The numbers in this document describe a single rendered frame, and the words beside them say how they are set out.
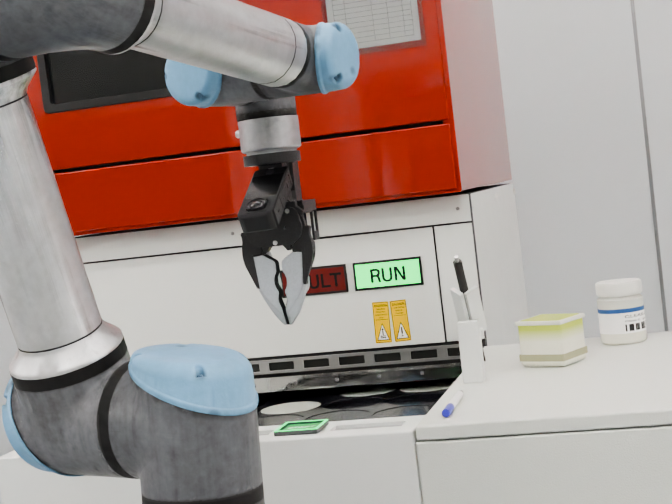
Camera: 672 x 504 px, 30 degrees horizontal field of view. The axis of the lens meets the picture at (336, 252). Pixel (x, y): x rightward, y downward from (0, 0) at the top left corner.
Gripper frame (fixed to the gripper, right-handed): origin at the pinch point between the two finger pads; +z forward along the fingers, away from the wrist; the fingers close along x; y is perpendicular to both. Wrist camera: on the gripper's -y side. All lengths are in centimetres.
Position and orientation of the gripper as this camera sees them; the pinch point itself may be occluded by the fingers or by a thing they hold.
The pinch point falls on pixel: (285, 315)
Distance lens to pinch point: 155.0
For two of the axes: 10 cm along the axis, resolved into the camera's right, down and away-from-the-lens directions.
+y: 2.5, -0.8, 9.7
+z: 1.2, 9.9, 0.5
